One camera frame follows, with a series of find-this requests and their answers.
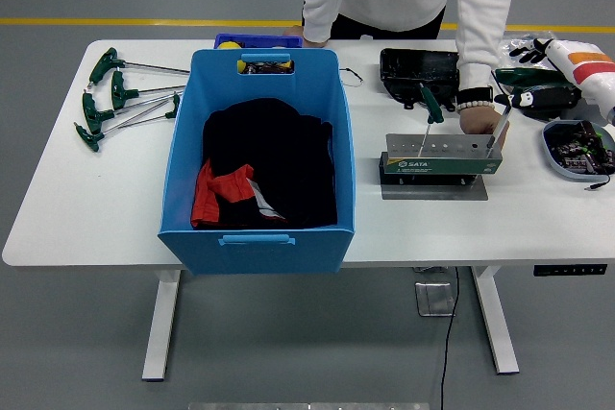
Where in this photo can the person's left forearm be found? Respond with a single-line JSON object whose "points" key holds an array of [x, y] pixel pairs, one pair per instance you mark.
{"points": [[480, 59]]}

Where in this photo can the person's right hand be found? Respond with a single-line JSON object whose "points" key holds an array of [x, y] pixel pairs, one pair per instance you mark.
{"points": [[293, 31]]}

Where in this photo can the metal floor plate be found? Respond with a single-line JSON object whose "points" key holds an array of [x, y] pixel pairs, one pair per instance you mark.
{"points": [[432, 299]]}

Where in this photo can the light blue plastic box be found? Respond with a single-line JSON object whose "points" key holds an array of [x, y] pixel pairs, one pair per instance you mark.
{"points": [[259, 256]]}

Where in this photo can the red garment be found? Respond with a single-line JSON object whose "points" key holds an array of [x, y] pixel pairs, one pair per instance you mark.
{"points": [[230, 186]]}

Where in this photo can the person's left hand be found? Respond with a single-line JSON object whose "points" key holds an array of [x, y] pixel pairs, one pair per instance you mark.
{"points": [[480, 122]]}

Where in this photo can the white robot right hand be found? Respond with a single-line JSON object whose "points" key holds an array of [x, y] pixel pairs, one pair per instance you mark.
{"points": [[586, 69]]}

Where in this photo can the white table leg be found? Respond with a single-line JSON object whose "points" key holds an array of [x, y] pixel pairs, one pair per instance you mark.
{"points": [[161, 323], [495, 323]]}

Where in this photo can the black plastic tray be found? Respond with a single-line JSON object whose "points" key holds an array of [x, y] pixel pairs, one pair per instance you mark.
{"points": [[418, 66]]}

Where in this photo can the black wristwatch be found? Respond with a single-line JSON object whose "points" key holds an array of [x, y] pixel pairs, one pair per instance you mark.
{"points": [[475, 94]]}

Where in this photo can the dark blue plastic bin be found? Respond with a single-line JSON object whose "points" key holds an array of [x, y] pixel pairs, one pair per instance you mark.
{"points": [[259, 39]]}

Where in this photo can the green grey hex key rack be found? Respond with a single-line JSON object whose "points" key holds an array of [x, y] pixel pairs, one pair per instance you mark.
{"points": [[442, 167]]}

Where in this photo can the yellow ball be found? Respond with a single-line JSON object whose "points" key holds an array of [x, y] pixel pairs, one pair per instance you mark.
{"points": [[229, 44]]}

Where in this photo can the black garment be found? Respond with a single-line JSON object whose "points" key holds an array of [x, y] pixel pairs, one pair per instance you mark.
{"points": [[269, 151]]}

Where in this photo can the person's right forearm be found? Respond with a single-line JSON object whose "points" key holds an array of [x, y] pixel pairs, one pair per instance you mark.
{"points": [[319, 21]]}

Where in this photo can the black table control panel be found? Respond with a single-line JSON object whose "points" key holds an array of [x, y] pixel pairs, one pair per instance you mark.
{"points": [[569, 270]]}

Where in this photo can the dark parts pile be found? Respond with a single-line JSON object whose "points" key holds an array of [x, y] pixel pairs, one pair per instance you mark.
{"points": [[576, 151]]}

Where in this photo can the pale blue oval bowl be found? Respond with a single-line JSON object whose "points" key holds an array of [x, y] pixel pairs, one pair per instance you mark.
{"points": [[548, 151]]}

